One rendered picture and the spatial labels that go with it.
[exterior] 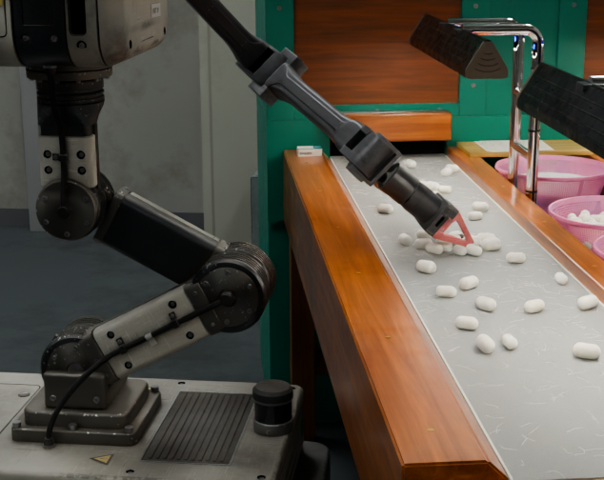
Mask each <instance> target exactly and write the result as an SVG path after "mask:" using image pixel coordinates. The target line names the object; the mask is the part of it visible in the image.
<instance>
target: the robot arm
mask: <svg viewBox="0 0 604 480"><path fill-rule="evenodd" d="M186 1H187V2H188V3H189V5H190V6H191V7H192V8H193V9H194V10H195V11H196V12H197V13H198V14H199V15H200V16H201V17H202V18H203V19H204V20H205V21H206V22H207V23H208V24H209V25H210V27H211V28H212V29H213V30H214V31H215V32H216V33H217V34H218V35H219V36H220V37H221V38H222V39H223V40H224V41H225V43H226V44H227V45H228V46H229V48H230V49H231V51H232V53H233V55H234V57H235V59H236V60H237V62H236V63H235V65H236V66H237V67H238V68H239V69H241V70H242V71H243V72H244V73H246V74H247V75H248V76H249V77H250V78H251V80H252V82H251V83H250V84H249V85H248V87H250V88H251V90H252V91H253V92H254V93H255V94H256V95H257V96H259V97H260V98H261V99H262V100H263V101H264V102H265V103H266V104H267V105H268V106H270V107H271V106H272V105H273V104H274V103H275V102H276V101H277V100H278V99H279V100H280V101H285V102H287V103H289V104H291V105H292V106H294V107H295V108H296V109H297V110H298V111H300V112H301V113H302V114H303V115H304V116H305V117H307V118H308V119H309V120H310V121H311V122H312V123H314V124H315V125H316V126H317V127H318V128H319V129H321V130H322V131H323V132H324V133H325V134H327V135H328V136H329V137H330V138H331V139H332V140H333V142H334V143H335V146H336V147H337V148H338V149H339V151H340V152H341V153H342V154H343V155H344V156H345V157H346V159H347V160H348V161H349V163H348V165H347V166H346V169H347V170H348V171H349V172H350V173H351V174H352V175H353V176H354V177H355V178H356V179H357V180H358V181H359V182H361V183H362V182H363V181H364V182H365V183H366V184H367V185H369V186H370V187H371V186H372V185H374V186H375V187H376V188H377V189H379V190H381V191H382V192H384V193H386V194H387V195H389V196H390V197H391V199H392V200H394V201H395V202H396V203H397V204H400V206H402V208H403V209H404V210H406V211H407V212H408V213H409V214H411V215H412V216H413V217H414V218H415V220H416V221H417V222H418V224H419V225H420V226H421V228H422V229H423V230H424V231H425V232H426V233H428V234H429V235H430V236H431V237H432V238H434V239H438V240H442V241H446V242H450V243H454V244H456V245H460V246H463V247H467V245H469V244H473V239H472V236H471V234H470V232H469V230H468V228H467V226H466V224H465V222H464V220H463V218H462V216H461V214H460V211H459V210H458V208H457V207H456V206H455V205H454V204H452V203H451V202H450V201H448V200H447V199H445V198H444V197H443V196H442V195H441V194H440V193H439V192H437V193H434V192H433V191H432V190H430V189H429V188H428V187H427V186H426V185H424V184H423V183H421V182H420V181H419V180H418V179H417V178H416V177H415V176H414V175H413V174H411V173H410V172H409V171H408V170H406V169H405V168H404V167H403V166H402V165H401V164H399V163H396V164H395V162H396V161H397V159H398V158H399V157H400V156H401V155H402V154H401V153H400V151H398V150H397V149H396V148H395V147H394V145H393V144H392V143H391V142H390V141H389V140H388V139H387V138H386V137H385V136H384V135H383V134H381V133H380V132H378V133H375V132H374V131H373V130H371V129H370V128H369V127H367V126H366V125H364V124H362V123H361V122H360V121H355V120H353V119H351V118H349V117H348V116H346V115H345V114H343V113H342V112H341V111H340V110H338V109H337V108H336V107H334V106H333V105H332V104H331V103H330V102H328V101H327V100H326V99H325V98H323V97H322V96H321V95H320V94H319V93H317V92H316V91H315V90H313V89H312V88H311V87H310V86H308V85H307V84H306V83H305V82H304V81H303V80H302V78H301V75H302V74H303V73H304V72H305V71H306V70H307V69H308V67H307V66H306V65H305V64H304V63H303V62H302V60H301V59H300V58H299V57H298V56H297V55H295V54H294V53H293V52H291V51H290V50H289V49H287V48H284V49H283V50H282V51H281V52H279V51H278V50H276V49H275V48H274V47H272V46H271V45H270V44H268V43H267V42H265V41H264V40H263V39H261V38H258V37H256V36H254V35H253V34H251V33H250V32H249V31H248V30H246V29H245V28H244V27H243V26H242V24H241V23H240V22H239V21H238V20H237V19H236V18H235V17H234V16H233V15H232V14H231V13H230V11H229V10H228V9H227V8H226V7H225V6H224V5H223V4H222V3H221V2H220V1H219V0H186ZM455 221H456V222H457V224H458V226H459V227H460V228H461V230H462V232H463V234H464V236H465V239H464V240H463V239H460V238H457V237H455V236H452V235H449V234H448V233H445V230H446V229H447V228H448V227H449V226H450V225H451V224H452V222H455Z"/></svg>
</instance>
